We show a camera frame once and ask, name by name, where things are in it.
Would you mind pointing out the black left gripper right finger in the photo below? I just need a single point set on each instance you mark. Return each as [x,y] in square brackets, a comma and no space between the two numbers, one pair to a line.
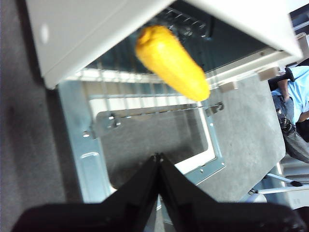
[217,217]

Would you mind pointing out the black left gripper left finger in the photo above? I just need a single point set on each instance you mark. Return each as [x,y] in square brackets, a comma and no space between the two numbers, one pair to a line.
[108,215]

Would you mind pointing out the yellow corn cob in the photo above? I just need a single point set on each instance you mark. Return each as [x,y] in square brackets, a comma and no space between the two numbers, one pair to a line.
[169,62]

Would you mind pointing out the cream Toshiba toaster oven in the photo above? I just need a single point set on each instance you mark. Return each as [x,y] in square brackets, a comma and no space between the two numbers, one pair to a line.
[96,29]

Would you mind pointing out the grey metal stand legs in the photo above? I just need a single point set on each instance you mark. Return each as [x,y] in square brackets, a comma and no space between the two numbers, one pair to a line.
[277,177]

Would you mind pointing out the person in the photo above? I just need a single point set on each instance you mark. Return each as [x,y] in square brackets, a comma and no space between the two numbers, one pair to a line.
[300,91]

